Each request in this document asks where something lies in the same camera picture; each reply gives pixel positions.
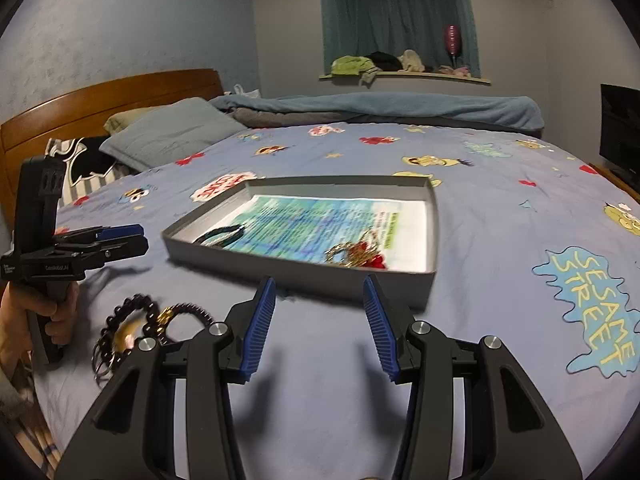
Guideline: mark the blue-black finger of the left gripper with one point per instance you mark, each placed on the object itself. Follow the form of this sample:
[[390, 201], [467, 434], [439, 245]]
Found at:
[[110, 242]]

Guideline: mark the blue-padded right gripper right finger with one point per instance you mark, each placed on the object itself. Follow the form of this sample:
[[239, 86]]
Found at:
[[416, 353]]

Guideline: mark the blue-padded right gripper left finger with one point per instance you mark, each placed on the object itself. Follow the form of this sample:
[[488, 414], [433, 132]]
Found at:
[[225, 353]]

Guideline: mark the black white striped pillow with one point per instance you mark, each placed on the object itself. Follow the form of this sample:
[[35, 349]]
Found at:
[[87, 168]]

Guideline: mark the wooden headboard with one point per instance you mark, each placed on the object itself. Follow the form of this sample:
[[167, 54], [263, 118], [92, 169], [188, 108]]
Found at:
[[83, 112]]

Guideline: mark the grey-blue pillow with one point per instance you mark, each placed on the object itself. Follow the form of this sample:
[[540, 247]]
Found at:
[[170, 133]]

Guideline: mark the grey shallow cardboard box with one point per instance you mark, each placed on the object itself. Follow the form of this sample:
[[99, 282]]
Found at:
[[322, 280]]

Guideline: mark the blue-green printed paper sheet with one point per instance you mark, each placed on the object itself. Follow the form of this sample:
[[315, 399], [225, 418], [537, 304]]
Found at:
[[382, 234]]

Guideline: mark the teal folded blanket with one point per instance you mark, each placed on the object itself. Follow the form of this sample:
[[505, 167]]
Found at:
[[499, 113]]

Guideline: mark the wooden window sill shelf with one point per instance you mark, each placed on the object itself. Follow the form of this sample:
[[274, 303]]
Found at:
[[408, 75]]

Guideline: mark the beige cloth on sill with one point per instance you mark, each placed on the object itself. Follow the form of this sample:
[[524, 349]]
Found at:
[[411, 62]]

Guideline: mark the black cloth on sill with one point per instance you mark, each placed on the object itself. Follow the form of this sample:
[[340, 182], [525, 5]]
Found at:
[[386, 62]]

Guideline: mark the green cloth on sill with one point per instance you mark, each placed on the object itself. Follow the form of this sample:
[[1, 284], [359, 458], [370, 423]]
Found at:
[[355, 66]]

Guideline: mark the pink balloon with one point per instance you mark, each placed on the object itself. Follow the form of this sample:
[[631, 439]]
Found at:
[[453, 43]]

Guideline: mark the black monitor screen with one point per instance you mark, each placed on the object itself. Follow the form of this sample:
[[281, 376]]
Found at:
[[620, 127]]

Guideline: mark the teal window curtain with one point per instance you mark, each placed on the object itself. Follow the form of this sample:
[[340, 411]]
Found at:
[[361, 27]]

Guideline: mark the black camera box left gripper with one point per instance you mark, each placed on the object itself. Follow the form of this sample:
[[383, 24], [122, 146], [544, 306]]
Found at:
[[39, 189]]

